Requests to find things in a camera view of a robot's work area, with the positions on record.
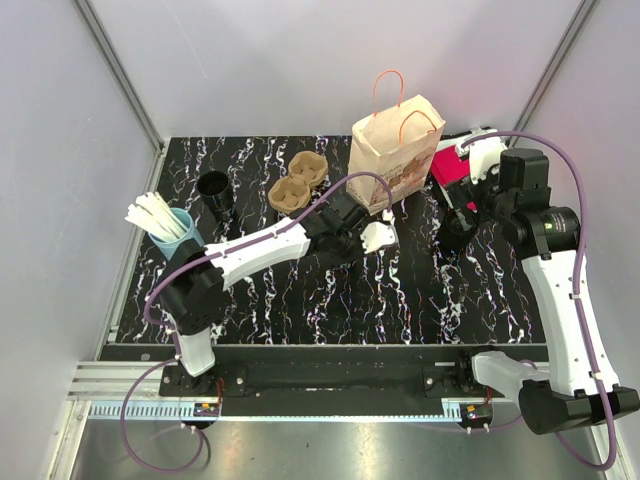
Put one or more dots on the aluminium frame rail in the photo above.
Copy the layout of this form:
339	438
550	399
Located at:
118	426

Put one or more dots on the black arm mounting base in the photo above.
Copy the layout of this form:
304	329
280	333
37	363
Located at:
242	370

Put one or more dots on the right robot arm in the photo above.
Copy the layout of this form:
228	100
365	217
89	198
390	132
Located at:
510	186

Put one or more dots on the red cloth napkin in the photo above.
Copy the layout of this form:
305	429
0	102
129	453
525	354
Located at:
446	168

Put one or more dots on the black marble pattern mat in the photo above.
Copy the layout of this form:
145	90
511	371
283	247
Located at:
414	293

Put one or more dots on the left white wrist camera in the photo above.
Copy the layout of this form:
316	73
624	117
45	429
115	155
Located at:
379	234

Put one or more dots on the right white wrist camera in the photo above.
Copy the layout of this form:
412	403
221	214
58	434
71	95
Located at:
482	155

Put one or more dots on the beige paper takeout bag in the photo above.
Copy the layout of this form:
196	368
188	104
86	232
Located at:
392	151

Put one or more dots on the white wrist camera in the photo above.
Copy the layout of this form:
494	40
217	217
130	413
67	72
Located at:
482	155
379	234

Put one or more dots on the white wooden stirrer bundle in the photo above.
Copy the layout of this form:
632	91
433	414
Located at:
151	213

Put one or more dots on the black coffee cup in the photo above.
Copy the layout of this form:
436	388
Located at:
457	229
215	190

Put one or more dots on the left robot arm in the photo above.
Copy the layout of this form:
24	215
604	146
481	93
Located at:
199	274

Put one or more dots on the lower brown pulp cup carrier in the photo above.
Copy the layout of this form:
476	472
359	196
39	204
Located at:
306	171

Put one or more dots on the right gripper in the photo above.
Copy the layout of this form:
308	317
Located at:
464	191

